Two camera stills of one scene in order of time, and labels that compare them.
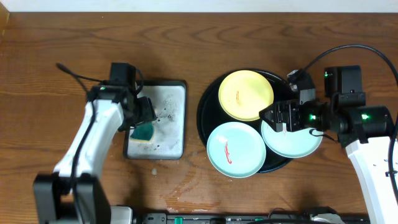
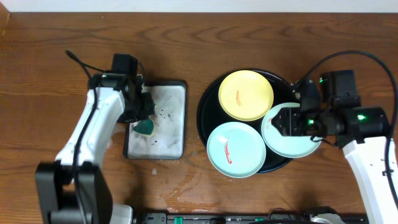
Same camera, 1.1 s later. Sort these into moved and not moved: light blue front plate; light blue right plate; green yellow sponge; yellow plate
Moved: green yellow sponge
Not moved: light blue right plate; light blue front plate; yellow plate
